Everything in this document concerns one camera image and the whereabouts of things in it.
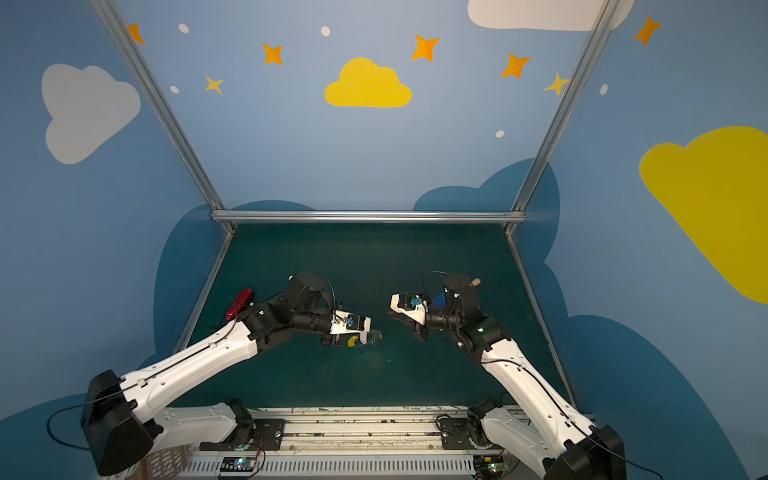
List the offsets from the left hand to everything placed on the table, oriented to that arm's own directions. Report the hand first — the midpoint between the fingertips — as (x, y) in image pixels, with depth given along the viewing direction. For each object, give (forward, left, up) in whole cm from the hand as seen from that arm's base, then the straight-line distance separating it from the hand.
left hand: (367, 320), depth 72 cm
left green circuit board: (-28, +31, -21) cm, 46 cm away
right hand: (+3, -7, +2) cm, 7 cm away
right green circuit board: (-27, -30, -22) cm, 46 cm away
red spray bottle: (+16, +42, -17) cm, 49 cm away
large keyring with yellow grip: (-3, +4, -5) cm, 7 cm away
